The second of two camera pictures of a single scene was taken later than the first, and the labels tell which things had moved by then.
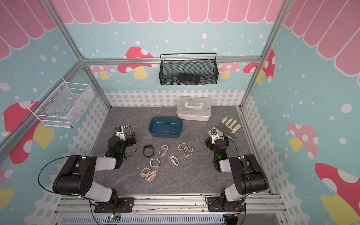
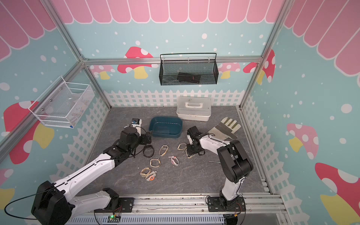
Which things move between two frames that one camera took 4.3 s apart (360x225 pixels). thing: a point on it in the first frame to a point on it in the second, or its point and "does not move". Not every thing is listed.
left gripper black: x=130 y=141 to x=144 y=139
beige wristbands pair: x=182 y=146 does not move
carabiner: x=174 y=160 does not move
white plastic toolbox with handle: x=193 y=108 does not move
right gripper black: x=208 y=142 to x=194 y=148
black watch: x=148 y=151 does not move
